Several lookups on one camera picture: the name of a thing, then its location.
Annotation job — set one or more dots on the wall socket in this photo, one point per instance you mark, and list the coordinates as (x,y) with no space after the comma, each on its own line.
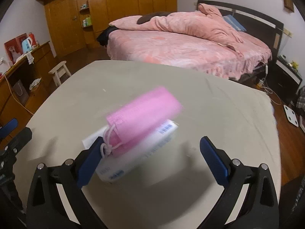
(287,32)

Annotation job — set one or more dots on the wooden desk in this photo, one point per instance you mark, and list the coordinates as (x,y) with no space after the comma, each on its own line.
(14,100)

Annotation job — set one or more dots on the red boxes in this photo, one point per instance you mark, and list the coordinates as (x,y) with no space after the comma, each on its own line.
(13,50)

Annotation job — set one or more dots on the plaid shirt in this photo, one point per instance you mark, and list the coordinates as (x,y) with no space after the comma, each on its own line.
(301,99)

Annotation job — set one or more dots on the white box with blue print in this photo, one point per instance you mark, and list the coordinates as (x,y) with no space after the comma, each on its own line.
(133,157)

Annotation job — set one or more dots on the yellow toy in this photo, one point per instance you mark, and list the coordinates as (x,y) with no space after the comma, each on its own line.
(294,64)

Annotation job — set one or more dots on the blue pillow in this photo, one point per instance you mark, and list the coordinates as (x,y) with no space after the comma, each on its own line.
(234,23)

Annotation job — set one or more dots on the wooden wardrobe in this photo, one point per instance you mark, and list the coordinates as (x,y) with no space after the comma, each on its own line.
(131,4)

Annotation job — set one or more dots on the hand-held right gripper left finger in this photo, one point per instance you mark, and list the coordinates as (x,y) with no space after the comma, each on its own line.
(91,162)

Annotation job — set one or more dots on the green box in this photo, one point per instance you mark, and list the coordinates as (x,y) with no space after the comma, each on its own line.
(87,22)

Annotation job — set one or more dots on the white bathroom scale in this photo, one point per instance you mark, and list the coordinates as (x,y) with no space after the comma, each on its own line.
(293,116)

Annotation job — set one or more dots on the pink quilt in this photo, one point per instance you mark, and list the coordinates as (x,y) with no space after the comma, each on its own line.
(185,26)

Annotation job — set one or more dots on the black cloth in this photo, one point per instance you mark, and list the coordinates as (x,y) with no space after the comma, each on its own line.
(104,37)

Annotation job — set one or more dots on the light blue kettle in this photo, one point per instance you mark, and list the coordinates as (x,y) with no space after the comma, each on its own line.
(27,45)

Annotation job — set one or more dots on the small wall lamp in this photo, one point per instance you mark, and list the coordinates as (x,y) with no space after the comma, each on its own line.
(288,3)

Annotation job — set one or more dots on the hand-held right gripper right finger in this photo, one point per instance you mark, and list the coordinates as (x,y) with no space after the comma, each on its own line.
(214,162)

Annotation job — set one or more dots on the power strip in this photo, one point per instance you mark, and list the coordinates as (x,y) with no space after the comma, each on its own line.
(259,83)

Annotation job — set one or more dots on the white stool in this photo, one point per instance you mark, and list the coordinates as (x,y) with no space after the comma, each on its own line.
(59,70)

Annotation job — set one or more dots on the dark brown cloth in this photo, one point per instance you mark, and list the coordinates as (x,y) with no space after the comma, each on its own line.
(149,18)

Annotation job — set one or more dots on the dark wooden bed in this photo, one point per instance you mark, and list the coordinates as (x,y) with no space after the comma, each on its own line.
(262,26)

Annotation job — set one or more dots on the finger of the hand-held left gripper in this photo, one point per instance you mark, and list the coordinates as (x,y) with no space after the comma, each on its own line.
(22,137)
(9,127)

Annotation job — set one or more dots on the dark nightstand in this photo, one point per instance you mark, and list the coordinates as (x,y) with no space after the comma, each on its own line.
(283,83)

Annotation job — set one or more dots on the pink bed sheet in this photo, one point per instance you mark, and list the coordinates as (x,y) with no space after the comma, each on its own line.
(166,50)

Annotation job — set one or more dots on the pink face mask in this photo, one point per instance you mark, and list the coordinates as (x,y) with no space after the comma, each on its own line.
(145,116)

